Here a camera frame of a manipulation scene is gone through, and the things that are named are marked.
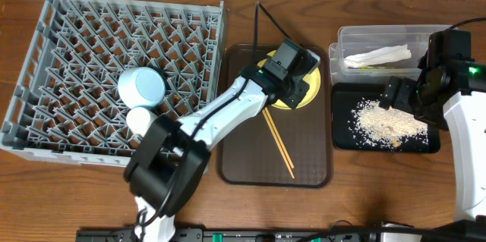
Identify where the yellow plate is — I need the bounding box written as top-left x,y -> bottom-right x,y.
257,50 -> 321,110

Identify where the wooden chopstick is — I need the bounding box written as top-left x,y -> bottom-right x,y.
264,106 -> 295,170
261,108 -> 295,180

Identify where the white napkin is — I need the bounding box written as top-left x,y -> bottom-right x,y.
343,45 -> 412,68

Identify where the green snack wrapper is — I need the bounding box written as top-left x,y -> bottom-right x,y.
356,66 -> 396,70

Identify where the light blue bowl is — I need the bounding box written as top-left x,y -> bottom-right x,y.
117,67 -> 166,109

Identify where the small white cup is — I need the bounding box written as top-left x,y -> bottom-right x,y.
126,107 -> 157,137

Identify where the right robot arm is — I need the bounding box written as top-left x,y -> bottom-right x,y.
379,27 -> 485,221

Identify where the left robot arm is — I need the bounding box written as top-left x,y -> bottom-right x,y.
124,39 -> 320,241

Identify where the black waste tray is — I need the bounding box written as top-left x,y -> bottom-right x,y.
331,83 -> 440,154

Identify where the spilled rice pile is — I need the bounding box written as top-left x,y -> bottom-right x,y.
348,99 -> 429,151

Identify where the clear plastic bin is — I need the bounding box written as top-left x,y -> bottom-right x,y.
328,24 -> 448,84

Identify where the brown serving tray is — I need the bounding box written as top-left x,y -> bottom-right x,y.
216,46 -> 333,188

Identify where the grey plastic dish rack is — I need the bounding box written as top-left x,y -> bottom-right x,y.
1,0 -> 227,167

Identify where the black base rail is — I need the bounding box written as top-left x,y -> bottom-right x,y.
75,217 -> 485,242

